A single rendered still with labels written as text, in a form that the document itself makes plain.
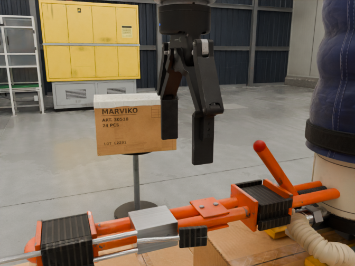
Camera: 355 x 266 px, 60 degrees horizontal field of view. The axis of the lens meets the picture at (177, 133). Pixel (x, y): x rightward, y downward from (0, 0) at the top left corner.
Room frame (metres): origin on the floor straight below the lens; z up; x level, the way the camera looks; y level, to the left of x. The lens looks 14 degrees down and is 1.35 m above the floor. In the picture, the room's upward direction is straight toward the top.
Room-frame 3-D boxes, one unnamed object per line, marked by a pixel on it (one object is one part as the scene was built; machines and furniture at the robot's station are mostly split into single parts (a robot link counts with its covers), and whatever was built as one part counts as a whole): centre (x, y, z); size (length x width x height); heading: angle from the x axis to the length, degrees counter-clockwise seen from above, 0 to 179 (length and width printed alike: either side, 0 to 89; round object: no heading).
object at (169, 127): (0.53, 0.01, 1.24); 0.03 x 0.01 x 0.07; 111
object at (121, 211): (2.42, 0.35, 0.31); 0.40 x 0.40 x 0.62
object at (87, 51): (7.94, 2.13, 1.24); 2.22 x 0.91 x 2.47; 112
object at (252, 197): (0.54, -0.16, 1.07); 0.10 x 0.08 x 0.06; 21
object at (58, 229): (0.42, 0.17, 1.07); 0.08 x 0.07 x 0.05; 111
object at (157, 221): (0.46, 0.04, 1.07); 0.07 x 0.07 x 0.04; 21
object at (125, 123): (2.42, 0.35, 0.82); 0.60 x 0.40 x 0.40; 104
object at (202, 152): (0.41, -0.03, 1.24); 0.03 x 0.01 x 0.07; 111
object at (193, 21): (0.47, -0.01, 1.37); 0.08 x 0.07 x 0.09; 21
